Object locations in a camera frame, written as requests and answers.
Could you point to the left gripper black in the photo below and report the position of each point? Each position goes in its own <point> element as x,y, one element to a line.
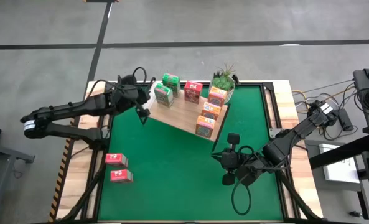
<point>128,96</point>

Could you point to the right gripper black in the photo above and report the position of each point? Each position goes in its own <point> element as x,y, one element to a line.
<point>231,160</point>

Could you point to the green Apple Jacks cereal box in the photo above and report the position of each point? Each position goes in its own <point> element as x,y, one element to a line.
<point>171,80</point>
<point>163,93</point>

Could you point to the orange Frosted Mini-Wheats cereal box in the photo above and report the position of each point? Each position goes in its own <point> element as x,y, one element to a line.
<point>205,126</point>
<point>211,110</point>
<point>216,96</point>

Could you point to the red Froot Loops cereal box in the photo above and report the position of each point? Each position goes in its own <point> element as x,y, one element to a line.
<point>121,175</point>
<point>115,159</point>
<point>193,90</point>

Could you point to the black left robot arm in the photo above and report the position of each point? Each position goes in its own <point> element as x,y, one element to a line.
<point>78,105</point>

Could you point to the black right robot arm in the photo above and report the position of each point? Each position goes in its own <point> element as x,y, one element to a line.
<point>296,133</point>

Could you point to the green table mat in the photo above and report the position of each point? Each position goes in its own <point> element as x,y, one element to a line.
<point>171,186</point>

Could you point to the succulent plant in patterned pot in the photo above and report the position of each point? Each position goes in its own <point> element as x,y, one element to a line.
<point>223,82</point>

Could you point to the yellow black hazard tape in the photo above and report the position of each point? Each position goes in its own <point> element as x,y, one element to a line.
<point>59,180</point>

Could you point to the white box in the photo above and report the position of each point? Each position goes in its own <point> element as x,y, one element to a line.
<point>339,171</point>

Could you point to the black beam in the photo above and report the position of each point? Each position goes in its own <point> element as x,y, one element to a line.
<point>343,152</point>

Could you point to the black power adapter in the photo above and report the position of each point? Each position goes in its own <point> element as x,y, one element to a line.
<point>346,119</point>

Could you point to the small black object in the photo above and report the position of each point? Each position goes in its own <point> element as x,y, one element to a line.
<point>355,214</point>

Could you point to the black equipment stand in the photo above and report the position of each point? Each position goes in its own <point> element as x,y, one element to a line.
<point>363,81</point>

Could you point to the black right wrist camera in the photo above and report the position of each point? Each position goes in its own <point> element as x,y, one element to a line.
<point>234,138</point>

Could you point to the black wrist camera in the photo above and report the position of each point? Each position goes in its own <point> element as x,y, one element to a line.
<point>234,138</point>
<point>128,80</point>

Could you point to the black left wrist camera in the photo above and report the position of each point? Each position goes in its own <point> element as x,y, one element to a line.
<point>128,80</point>

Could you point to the black aluminium table frame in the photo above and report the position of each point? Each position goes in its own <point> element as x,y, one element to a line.
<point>283,199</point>

